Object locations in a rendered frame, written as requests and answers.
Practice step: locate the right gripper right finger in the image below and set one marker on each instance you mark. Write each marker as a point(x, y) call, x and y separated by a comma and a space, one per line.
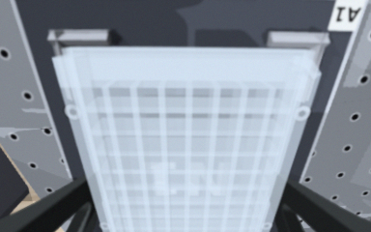
point(319, 213)

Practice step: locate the white multi-well plate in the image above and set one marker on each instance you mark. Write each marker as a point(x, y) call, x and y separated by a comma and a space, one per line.
point(212, 101)

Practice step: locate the dark grey rectangular frame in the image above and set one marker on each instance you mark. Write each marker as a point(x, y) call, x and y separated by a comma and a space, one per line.
point(328, 27)

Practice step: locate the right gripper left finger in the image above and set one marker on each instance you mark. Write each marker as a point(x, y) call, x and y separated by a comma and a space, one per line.
point(52, 211)

